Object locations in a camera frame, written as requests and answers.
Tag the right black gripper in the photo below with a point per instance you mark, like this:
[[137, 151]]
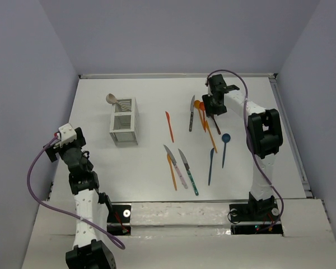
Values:
[[209, 110]]

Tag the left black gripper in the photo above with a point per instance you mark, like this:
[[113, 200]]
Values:
[[51, 150]]

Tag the dark brown wooden spoon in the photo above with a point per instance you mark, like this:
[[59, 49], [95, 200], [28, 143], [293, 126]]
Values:
[[216, 125]]

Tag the red-orange plastic spoon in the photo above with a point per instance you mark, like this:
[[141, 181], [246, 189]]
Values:
[[202, 109]]

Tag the yellow-orange plastic spoon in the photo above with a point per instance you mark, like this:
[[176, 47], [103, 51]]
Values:
[[197, 106]]

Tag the blue plastic spoon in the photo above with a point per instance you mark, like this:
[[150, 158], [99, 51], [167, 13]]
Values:
[[225, 139]]

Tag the beige wooden spoon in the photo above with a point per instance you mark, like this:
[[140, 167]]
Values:
[[111, 99]]

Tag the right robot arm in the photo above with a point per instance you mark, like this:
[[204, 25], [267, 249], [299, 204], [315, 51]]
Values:
[[263, 138]]

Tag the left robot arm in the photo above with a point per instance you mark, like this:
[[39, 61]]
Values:
[[92, 207]]

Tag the orange plastic knife long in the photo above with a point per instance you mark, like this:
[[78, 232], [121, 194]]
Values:
[[211, 136]]

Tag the blue plastic knife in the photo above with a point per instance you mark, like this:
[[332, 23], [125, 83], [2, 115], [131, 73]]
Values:
[[210, 166]]

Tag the red-orange plastic knife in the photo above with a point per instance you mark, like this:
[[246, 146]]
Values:
[[169, 124]]

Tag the white two-compartment utensil caddy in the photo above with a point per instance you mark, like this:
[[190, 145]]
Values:
[[124, 122]]

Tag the orange plastic knife front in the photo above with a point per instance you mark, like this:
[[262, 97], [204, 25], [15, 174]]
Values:
[[172, 172]]

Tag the white foam front board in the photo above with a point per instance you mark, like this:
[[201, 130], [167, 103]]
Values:
[[198, 235]]

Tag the steel knife dark handle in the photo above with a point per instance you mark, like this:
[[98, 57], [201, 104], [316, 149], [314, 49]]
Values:
[[191, 113]]

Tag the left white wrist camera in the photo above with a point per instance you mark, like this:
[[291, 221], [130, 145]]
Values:
[[65, 135]]

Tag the aluminium rail back edge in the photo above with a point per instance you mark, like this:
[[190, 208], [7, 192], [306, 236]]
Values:
[[165, 75]]

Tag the aluminium rail edge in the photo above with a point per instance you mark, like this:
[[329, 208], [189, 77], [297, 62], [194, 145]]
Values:
[[292, 142], [165, 75]]

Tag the aluminium rail right edge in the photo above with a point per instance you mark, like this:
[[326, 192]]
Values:
[[292, 142]]

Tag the steel knife green handle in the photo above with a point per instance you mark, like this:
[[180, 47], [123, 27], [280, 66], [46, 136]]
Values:
[[187, 168]]

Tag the steel knife pink handle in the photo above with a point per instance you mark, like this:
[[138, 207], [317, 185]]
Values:
[[176, 167]]

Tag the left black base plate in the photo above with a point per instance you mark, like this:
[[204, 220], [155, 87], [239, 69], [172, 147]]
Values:
[[118, 221]]

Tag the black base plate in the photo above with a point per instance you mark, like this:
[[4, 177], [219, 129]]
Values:
[[118, 221], [244, 222]]

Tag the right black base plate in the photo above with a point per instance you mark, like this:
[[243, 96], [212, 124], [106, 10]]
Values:
[[244, 222]]

